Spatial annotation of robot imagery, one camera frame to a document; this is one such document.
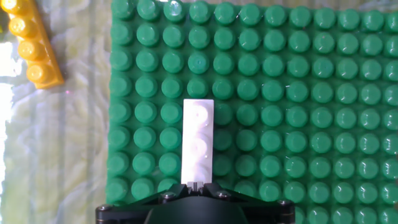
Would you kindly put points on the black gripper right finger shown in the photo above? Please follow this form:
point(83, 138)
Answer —
point(267, 213)

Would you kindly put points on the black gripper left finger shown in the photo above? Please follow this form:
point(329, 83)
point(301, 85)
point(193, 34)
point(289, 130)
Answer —
point(130, 213)

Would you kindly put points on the white four-stud block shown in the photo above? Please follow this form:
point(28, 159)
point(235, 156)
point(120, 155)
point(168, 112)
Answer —
point(197, 140)

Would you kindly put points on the yellow-orange four-stud block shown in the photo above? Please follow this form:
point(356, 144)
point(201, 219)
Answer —
point(34, 53)

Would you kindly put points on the green studded baseplate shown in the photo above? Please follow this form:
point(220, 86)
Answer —
point(280, 93)

